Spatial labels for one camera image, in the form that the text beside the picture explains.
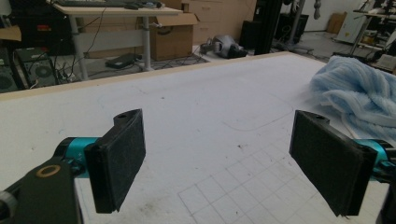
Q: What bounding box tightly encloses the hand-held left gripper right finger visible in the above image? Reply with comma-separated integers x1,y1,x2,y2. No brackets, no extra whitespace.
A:
289,109,389,217

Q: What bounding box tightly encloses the black keyboard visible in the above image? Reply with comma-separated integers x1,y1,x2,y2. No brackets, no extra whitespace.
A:
57,0,125,8

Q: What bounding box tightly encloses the light blue striped towel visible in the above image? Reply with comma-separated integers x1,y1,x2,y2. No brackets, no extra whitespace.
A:
309,55,396,143

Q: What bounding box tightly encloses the black equipment case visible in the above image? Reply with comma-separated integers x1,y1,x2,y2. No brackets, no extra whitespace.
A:
8,0,75,57

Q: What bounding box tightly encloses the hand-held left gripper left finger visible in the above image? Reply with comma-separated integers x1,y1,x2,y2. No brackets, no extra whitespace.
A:
64,108,147,215

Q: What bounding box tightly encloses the black computer tower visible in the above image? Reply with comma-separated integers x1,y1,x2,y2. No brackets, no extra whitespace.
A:
0,48,17,93
13,48,60,90

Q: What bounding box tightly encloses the flat black device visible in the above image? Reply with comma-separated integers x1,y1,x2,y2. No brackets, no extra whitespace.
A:
105,53,143,70

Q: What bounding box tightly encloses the grey stand pole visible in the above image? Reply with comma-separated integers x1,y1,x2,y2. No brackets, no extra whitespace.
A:
288,0,315,53

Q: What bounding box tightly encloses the brown cardboard box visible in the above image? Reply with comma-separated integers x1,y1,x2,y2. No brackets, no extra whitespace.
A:
148,12,200,62

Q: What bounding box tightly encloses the desk with white legs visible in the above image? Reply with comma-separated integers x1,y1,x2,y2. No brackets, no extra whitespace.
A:
46,0,185,81

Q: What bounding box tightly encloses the grey headset device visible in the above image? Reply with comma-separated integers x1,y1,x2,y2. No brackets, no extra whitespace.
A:
200,35,248,60

